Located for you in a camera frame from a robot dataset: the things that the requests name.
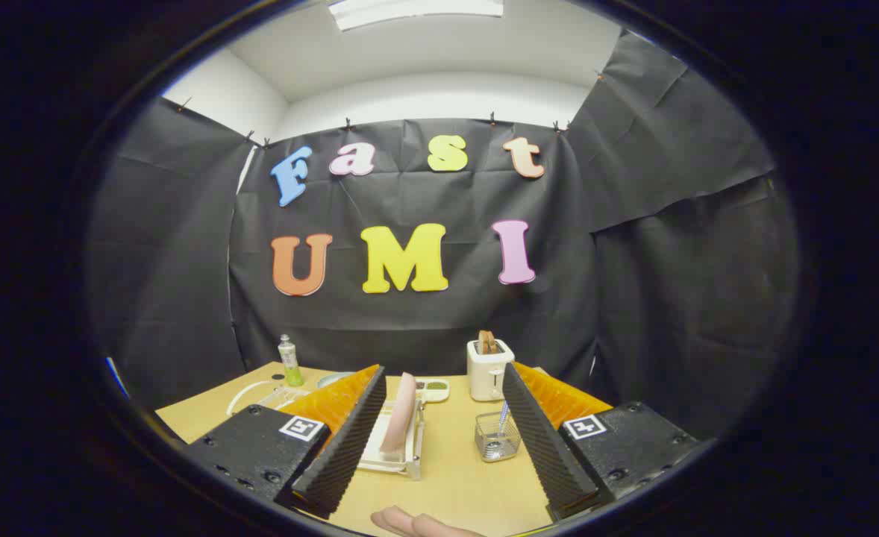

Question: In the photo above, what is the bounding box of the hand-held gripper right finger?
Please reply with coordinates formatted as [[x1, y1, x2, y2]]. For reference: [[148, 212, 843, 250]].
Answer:
[[501, 362, 703, 523]]

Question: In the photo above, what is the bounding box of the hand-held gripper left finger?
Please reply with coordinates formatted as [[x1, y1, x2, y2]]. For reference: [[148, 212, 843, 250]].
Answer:
[[186, 364, 388, 521]]

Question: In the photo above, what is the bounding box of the white wire dish rack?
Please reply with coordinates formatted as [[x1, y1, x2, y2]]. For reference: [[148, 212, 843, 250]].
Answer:
[[227, 379, 425, 480]]

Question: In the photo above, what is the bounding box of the blue checked handle spoon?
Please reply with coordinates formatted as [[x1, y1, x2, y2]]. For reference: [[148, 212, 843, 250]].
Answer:
[[484, 401, 510, 457]]

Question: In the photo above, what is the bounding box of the metal wire basket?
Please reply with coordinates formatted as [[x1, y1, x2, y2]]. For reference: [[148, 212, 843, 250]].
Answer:
[[475, 410, 522, 463]]

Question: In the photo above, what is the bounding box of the pink plate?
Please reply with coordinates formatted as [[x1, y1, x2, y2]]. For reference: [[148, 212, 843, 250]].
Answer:
[[379, 371, 419, 454]]

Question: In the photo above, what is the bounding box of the white toaster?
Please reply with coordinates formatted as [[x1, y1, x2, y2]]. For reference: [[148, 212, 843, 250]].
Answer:
[[467, 339, 516, 402]]

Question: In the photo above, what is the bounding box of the green clear bottle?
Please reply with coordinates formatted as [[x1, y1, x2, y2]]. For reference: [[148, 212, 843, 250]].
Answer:
[[278, 334, 304, 387]]

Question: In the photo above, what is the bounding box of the black backdrop cloth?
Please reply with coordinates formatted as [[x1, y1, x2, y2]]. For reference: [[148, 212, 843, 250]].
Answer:
[[85, 30, 802, 441]]

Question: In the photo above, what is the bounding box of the ceiling light panel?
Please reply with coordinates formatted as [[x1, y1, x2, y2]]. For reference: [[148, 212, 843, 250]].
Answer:
[[328, 0, 505, 32]]

